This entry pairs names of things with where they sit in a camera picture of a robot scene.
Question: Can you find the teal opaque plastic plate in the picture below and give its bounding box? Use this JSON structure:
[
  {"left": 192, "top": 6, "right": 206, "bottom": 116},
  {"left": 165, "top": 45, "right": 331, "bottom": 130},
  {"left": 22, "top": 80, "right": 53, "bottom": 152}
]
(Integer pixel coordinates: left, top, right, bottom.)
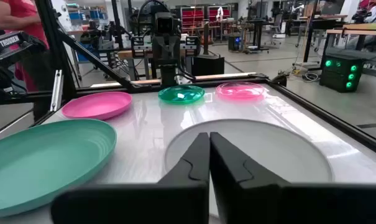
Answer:
[{"left": 0, "top": 118, "right": 117, "bottom": 219}]

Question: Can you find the red bin rack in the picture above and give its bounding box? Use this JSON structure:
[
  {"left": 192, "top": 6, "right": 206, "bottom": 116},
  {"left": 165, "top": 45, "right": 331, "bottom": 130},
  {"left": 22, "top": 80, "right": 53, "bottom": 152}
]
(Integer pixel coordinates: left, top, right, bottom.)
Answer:
[
  {"left": 207, "top": 4, "right": 232, "bottom": 30},
  {"left": 180, "top": 6, "right": 206, "bottom": 35}
]

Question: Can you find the black equipment case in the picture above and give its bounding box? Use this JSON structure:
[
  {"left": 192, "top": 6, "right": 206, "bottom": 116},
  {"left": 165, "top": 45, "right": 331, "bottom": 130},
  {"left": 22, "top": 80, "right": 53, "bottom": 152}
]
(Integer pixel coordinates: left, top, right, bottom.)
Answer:
[{"left": 191, "top": 53, "right": 225, "bottom": 77}]

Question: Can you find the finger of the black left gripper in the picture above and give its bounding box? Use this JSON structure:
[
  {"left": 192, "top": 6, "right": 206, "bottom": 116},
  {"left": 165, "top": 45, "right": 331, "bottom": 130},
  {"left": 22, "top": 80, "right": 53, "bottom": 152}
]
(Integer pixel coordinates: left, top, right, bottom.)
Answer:
[
  {"left": 166, "top": 34, "right": 181, "bottom": 63},
  {"left": 152, "top": 34, "right": 167, "bottom": 63}
]

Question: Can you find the slate grey plastic plate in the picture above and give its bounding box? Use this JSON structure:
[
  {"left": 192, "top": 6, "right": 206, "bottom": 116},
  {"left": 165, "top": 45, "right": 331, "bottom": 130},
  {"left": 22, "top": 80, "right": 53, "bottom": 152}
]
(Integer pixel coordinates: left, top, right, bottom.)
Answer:
[{"left": 163, "top": 118, "right": 334, "bottom": 185}]

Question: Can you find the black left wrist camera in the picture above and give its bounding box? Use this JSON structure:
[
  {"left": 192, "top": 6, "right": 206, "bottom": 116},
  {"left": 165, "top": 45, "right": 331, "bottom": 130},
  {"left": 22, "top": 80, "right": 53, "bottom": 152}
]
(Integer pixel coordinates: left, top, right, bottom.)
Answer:
[{"left": 154, "top": 11, "right": 180, "bottom": 35}]

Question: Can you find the pink opaque plastic plate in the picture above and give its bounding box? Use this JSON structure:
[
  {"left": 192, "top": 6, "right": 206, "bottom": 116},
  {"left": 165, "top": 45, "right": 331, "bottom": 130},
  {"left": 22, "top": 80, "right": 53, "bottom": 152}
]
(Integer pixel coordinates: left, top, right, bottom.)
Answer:
[{"left": 61, "top": 91, "right": 133, "bottom": 121}]

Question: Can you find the wooden top desk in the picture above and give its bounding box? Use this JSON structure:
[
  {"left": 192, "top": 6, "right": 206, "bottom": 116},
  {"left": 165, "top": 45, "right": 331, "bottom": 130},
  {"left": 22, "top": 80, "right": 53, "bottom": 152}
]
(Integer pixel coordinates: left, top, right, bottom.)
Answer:
[{"left": 326, "top": 22, "right": 376, "bottom": 63}]

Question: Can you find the black aluminium table frame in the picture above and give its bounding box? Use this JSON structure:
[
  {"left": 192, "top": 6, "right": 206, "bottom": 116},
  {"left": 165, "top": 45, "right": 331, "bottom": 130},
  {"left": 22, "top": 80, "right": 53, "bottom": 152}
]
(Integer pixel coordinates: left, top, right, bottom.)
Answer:
[{"left": 0, "top": 0, "right": 376, "bottom": 159}]

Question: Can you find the blue storage bin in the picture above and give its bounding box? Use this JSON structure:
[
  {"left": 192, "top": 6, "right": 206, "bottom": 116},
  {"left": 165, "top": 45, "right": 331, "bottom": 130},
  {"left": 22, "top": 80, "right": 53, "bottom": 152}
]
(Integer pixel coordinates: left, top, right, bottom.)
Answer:
[
  {"left": 88, "top": 9, "right": 108, "bottom": 20},
  {"left": 68, "top": 11, "right": 86, "bottom": 21}
]

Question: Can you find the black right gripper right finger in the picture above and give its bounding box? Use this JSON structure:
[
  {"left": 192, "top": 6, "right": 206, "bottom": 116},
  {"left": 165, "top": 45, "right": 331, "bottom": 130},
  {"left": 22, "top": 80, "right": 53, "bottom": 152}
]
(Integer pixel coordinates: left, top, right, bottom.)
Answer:
[{"left": 209, "top": 131, "right": 376, "bottom": 224}]

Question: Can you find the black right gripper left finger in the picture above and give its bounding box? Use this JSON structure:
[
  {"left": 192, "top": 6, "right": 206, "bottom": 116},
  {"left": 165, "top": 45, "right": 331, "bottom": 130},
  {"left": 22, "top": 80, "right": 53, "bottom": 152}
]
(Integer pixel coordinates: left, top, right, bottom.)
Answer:
[{"left": 50, "top": 132, "right": 211, "bottom": 224}]

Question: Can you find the black desk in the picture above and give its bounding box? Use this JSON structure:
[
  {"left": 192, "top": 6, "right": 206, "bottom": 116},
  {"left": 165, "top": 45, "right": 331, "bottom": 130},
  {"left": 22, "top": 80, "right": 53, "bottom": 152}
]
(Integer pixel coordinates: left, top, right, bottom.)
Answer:
[{"left": 246, "top": 18, "right": 274, "bottom": 52}]

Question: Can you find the black box with green lights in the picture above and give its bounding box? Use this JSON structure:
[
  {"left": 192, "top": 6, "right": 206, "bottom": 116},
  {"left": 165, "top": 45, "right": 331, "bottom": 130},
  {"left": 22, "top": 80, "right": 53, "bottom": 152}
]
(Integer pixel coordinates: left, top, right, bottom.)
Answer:
[{"left": 319, "top": 47, "right": 365, "bottom": 93}]

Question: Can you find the black computer tower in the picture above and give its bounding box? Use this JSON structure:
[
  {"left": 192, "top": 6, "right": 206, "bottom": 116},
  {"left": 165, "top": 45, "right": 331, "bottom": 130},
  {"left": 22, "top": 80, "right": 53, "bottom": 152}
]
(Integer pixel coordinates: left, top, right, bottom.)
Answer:
[{"left": 227, "top": 32, "right": 244, "bottom": 52}]

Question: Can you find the pink transparent plastic plate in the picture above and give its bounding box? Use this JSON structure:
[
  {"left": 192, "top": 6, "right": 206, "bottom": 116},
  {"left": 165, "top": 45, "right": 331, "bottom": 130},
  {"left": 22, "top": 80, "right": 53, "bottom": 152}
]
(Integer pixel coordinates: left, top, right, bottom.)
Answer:
[{"left": 215, "top": 82, "right": 266, "bottom": 101}]

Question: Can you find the silver metal bracket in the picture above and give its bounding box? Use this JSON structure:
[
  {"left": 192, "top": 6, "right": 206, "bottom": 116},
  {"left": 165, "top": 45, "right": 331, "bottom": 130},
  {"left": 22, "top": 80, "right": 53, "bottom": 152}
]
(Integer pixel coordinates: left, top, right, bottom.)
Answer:
[{"left": 50, "top": 69, "right": 63, "bottom": 112}]

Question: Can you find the green transparent plastic plate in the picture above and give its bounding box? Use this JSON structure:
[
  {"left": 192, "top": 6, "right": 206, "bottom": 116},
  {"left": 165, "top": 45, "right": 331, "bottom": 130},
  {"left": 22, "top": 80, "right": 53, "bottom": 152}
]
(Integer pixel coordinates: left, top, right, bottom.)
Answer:
[{"left": 157, "top": 85, "right": 206, "bottom": 105}]

